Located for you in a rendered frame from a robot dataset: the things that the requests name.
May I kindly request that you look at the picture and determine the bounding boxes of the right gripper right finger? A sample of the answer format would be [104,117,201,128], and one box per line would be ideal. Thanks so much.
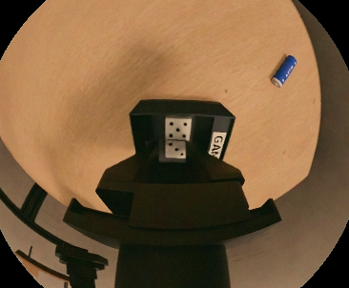
[185,140,245,187]

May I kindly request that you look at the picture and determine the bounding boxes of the blue aa battery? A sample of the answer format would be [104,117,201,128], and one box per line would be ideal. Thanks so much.
[272,55,297,88]

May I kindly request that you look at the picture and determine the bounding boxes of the white domino with black pips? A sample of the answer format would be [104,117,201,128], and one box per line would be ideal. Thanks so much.
[165,115,192,158]

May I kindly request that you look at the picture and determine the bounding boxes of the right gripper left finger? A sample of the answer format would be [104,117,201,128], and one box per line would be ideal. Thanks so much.
[100,140,159,184]

